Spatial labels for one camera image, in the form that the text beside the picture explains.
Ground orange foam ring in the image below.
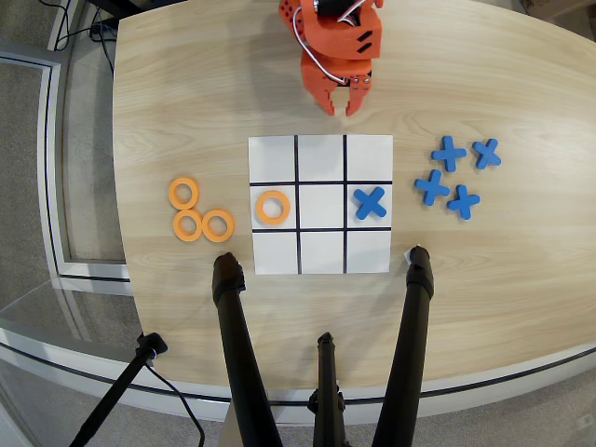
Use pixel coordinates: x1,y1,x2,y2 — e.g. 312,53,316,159
201,209,237,244
168,177,202,211
254,190,292,227
172,209,205,242

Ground white framed glass panel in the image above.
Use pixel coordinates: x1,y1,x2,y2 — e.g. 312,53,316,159
0,39,132,283

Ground blue foam cross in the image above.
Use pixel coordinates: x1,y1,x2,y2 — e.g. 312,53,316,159
413,169,452,207
353,186,388,221
471,138,503,170
446,183,481,222
430,135,467,172

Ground black stand pole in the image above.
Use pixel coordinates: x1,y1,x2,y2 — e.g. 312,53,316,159
68,332,169,447

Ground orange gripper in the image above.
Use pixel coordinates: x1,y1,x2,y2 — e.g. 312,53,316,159
298,7,385,118

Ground white tic-tac-toe grid sheet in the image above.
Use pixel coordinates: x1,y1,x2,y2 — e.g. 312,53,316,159
248,134,395,276

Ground thick black tripod leg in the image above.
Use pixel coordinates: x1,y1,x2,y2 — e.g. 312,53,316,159
371,245,436,447
211,251,284,447

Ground black floor cables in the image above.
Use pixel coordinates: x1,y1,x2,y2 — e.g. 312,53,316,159
46,0,118,71

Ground black cable by stand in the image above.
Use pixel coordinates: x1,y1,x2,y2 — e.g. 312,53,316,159
143,361,207,447

